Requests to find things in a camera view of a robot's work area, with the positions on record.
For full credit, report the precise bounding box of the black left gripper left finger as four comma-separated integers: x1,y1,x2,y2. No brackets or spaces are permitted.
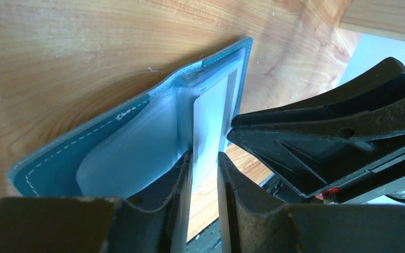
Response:
0,151,193,252

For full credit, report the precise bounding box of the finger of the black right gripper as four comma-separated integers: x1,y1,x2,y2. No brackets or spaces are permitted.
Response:
232,57,405,128
226,91,405,199

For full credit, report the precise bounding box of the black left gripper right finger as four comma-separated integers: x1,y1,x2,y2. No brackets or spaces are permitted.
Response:
217,152,405,252

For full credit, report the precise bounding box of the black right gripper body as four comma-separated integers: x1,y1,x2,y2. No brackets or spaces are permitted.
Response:
307,66,405,210

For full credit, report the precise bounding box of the blue leather card holder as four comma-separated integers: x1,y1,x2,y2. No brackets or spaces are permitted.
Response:
8,37,253,198

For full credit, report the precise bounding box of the wooden shelf unit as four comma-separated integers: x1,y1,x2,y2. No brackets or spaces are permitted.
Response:
339,0,405,41

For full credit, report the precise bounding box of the aluminium table edge rail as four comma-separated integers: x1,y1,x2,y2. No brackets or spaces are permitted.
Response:
187,172,276,253

